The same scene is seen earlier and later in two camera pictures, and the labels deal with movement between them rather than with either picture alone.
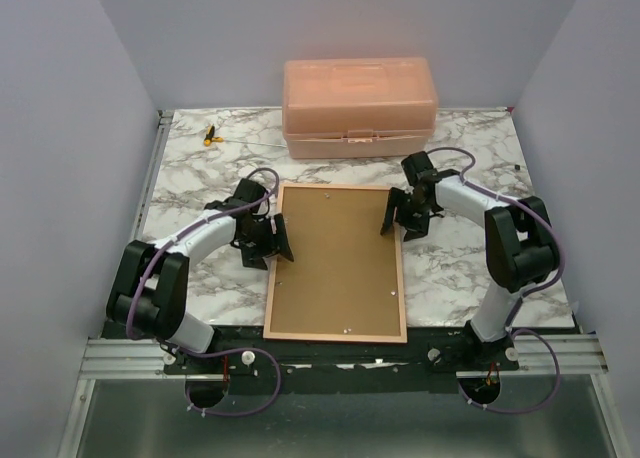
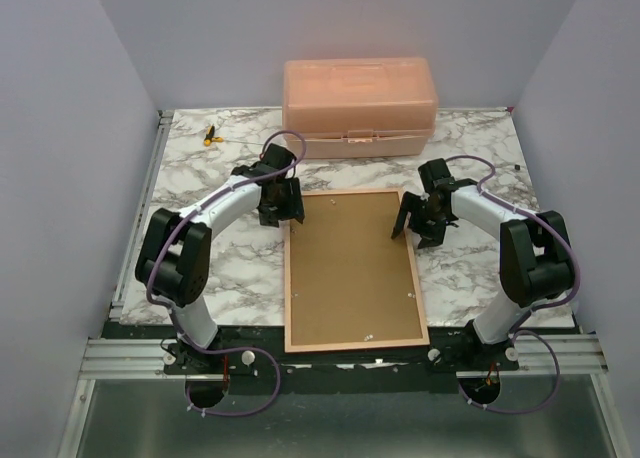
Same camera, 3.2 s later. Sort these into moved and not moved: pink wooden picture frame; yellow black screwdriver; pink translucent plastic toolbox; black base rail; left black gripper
Moved: left black gripper; pink wooden picture frame
Not moved: yellow black screwdriver; black base rail; pink translucent plastic toolbox
